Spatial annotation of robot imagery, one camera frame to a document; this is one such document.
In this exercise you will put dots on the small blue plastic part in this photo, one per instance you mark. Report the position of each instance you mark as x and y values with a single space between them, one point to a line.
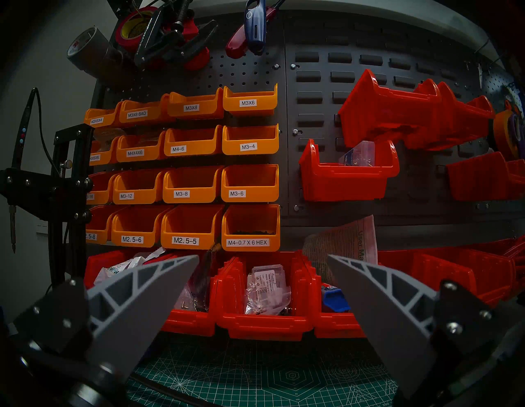
334 299

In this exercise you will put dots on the clear plastic parts bag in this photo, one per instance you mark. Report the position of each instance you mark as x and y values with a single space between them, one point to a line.
357 155

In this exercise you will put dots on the black metal fixture stand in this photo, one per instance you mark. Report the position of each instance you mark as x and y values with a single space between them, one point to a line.
65 188

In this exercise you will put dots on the red yellow tape roll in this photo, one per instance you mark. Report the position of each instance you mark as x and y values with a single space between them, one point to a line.
132 28

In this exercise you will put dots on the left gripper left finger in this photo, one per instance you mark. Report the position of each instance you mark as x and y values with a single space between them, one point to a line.
135 303

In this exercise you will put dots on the grey overhead workbench shelf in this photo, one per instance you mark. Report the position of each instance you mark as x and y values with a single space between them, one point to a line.
369 8

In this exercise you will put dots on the green cutting mat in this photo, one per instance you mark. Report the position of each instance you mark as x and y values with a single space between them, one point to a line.
262 369

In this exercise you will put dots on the small silver scissors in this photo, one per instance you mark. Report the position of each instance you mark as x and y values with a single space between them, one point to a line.
480 74

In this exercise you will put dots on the orange tape roll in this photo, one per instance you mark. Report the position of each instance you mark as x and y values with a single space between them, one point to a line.
500 133

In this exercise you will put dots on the grey duct tape roll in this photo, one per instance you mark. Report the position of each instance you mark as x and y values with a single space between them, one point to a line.
92 51

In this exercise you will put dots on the clear bag of dark parts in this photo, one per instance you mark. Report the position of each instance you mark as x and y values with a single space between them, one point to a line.
201 279

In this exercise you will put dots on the grey pegboard back panel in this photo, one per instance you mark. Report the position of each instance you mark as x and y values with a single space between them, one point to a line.
328 37

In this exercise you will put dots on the white packet in bin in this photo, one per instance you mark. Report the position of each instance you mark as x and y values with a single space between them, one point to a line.
119 266

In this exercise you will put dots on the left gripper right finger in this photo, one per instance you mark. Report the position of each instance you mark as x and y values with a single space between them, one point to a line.
393 320

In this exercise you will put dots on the black tripod rods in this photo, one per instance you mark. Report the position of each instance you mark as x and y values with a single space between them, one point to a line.
164 389

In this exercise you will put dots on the yellow plastic parts bin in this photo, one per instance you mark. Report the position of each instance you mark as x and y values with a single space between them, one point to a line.
104 152
250 223
250 182
143 108
102 188
139 146
193 141
100 223
102 115
251 96
192 225
251 138
193 184
196 102
138 225
139 186

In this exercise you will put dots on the red plastic storage bin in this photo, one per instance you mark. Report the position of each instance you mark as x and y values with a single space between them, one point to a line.
488 270
385 119
510 248
233 303
346 184
104 262
482 178
188 322
459 123
340 328

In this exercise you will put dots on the clear plastic hardware bag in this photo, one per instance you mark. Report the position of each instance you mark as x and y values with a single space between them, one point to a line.
266 291

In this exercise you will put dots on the black bar clamp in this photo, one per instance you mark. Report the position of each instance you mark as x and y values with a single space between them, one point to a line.
168 43

